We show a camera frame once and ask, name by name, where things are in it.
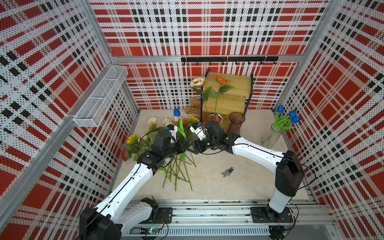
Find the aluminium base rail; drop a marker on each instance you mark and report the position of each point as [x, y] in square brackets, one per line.
[166, 220]

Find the brown teddy bear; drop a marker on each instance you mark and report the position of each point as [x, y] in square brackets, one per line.
[194, 107]

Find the white wire wall basket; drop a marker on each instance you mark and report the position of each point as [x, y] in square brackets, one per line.
[94, 109]

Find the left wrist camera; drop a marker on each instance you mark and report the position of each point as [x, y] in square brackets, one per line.
[173, 130]

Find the white rose in pile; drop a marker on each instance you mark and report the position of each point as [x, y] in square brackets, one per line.
[167, 121]

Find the black hook rail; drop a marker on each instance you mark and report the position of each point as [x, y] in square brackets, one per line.
[260, 59]

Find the orange gerbera flower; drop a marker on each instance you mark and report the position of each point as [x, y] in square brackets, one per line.
[224, 87]

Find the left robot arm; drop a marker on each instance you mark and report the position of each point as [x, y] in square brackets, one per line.
[126, 192]

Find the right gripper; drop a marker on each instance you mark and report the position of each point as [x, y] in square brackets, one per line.
[195, 147]

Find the yellow flower back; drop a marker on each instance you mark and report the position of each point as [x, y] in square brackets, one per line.
[193, 120]

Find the clear glass vase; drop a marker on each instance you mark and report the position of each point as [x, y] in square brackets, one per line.
[271, 138]

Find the cream rose flower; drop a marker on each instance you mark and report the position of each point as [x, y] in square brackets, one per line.
[197, 86]

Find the bamboo two-tier shelf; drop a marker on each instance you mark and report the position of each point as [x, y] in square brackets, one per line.
[236, 99]

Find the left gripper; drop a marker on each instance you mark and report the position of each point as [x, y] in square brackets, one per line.
[181, 148]

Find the brown ribbed glass vase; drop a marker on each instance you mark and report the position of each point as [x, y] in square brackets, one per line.
[236, 121]

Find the pink ribbed glass vase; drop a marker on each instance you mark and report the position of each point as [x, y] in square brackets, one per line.
[213, 117]

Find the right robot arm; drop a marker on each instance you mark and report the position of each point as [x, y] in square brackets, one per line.
[288, 171]

